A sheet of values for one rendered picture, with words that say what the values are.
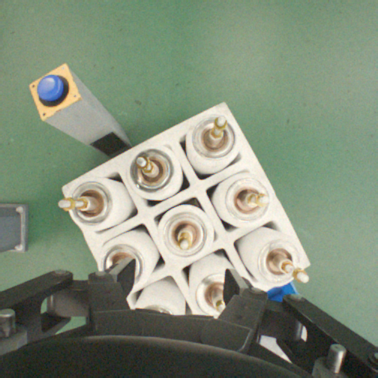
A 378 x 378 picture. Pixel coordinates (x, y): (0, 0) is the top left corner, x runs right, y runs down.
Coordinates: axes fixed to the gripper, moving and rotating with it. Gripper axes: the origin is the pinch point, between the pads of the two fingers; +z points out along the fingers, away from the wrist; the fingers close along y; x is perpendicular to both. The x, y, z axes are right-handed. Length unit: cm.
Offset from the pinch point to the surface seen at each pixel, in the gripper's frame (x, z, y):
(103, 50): 50, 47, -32
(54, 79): 20.9, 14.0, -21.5
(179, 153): 14.8, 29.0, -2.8
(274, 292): -19, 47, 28
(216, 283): -7.7, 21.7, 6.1
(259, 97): 39, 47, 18
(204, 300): -10.8, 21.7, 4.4
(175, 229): 0.6, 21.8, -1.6
